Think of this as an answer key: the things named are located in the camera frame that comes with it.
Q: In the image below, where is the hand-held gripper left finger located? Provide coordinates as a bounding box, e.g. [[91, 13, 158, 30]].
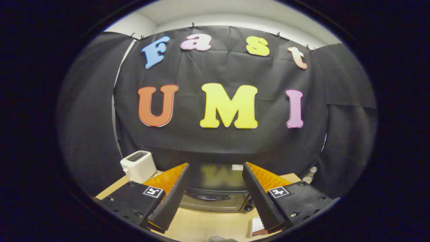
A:
[[96, 163, 191, 234]]

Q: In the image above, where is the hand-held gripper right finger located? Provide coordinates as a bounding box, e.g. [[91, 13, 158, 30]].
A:
[[242, 162, 340, 234]]

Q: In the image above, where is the black toaster oven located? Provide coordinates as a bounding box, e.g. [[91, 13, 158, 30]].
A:
[[179, 163, 256, 213]]

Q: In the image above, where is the white pop-up toaster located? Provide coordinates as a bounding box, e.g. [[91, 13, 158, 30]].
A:
[[120, 151, 157, 184]]

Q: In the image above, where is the white rectangular tray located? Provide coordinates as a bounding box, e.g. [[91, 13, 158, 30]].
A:
[[248, 217, 270, 239]]

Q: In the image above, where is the clear glass bottle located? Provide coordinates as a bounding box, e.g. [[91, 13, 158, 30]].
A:
[[302, 166, 318, 184]]

